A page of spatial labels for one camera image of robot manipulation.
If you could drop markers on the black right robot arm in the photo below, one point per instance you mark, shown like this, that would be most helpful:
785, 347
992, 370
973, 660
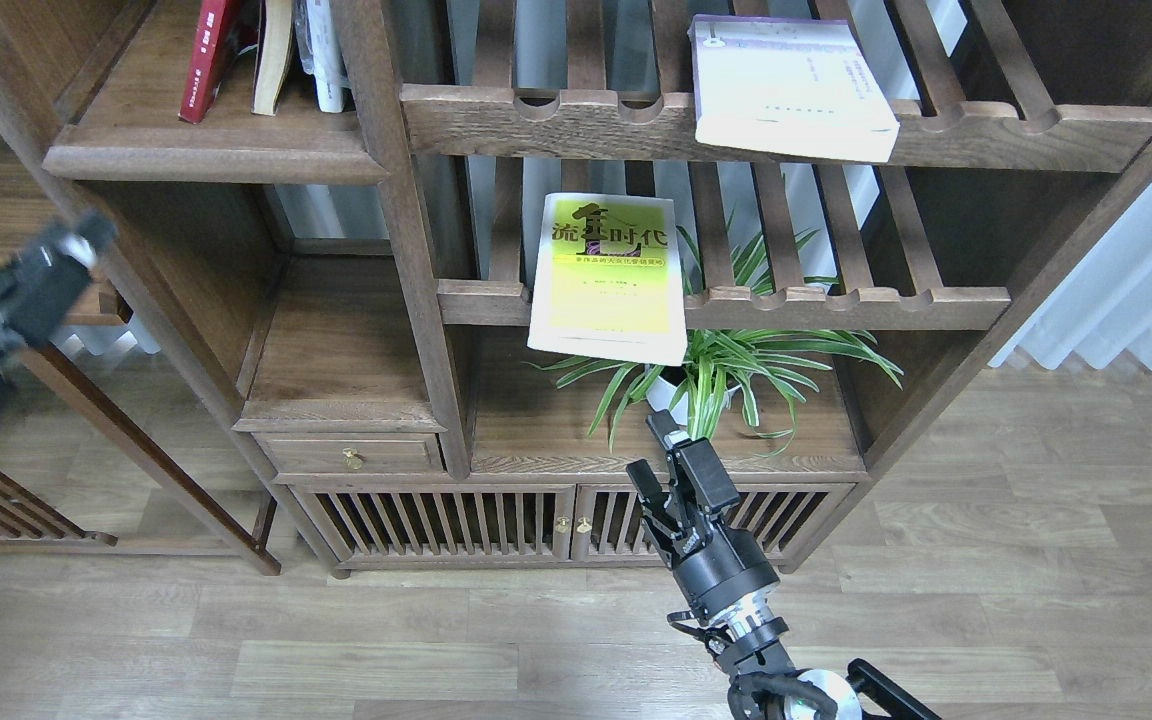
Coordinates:
765, 683

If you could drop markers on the upright cream paged book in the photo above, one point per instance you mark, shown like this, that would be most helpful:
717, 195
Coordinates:
273, 55

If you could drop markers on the upright white book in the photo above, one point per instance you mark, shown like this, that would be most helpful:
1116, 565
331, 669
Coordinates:
320, 54

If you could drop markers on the white purple cover book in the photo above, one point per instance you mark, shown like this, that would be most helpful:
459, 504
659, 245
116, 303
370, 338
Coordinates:
796, 87

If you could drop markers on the yellow green cover book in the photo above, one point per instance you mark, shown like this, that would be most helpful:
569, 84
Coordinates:
609, 281

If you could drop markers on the brass drawer knob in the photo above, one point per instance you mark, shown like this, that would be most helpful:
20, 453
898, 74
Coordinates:
352, 459

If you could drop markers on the red cover book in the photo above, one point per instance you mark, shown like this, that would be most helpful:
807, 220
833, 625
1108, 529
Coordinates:
224, 30

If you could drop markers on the white plant pot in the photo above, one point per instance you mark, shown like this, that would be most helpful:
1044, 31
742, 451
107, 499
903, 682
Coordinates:
691, 398

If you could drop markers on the green spider plant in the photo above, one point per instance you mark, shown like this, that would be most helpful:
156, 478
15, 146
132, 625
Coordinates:
782, 359

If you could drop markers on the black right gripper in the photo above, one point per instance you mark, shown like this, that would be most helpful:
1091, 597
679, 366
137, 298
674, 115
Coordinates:
723, 572

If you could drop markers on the white curtain right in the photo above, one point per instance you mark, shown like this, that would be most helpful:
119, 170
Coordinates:
1103, 310

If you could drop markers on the dark wooden bookshelf unit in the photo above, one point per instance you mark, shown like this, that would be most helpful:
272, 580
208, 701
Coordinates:
357, 280

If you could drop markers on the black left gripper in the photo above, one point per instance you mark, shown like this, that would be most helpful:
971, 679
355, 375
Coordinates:
43, 281

